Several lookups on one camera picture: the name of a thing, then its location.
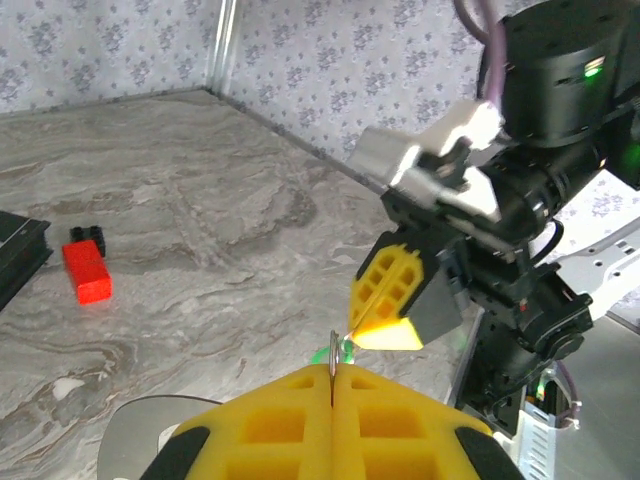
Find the black toy brick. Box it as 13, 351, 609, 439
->
68, 224, 108, 259

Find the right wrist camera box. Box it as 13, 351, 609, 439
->
346, 98, 505, 224

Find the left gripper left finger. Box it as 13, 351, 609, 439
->
139, 363, 334, 480

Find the red toy brick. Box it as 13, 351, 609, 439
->
61, 238, 114, 307

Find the aluminium frame post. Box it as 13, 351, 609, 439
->
206, 0, 240, 97

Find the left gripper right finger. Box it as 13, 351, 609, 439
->
331, 363, 525, 480

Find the slotted white cable duct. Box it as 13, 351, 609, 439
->
512, 369, 582, 480

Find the purple cable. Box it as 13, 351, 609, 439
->
553, 358, 584, 432
452, 0, 507, 107

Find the folded black white chessboard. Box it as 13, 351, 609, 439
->
0, 209, 54, 312

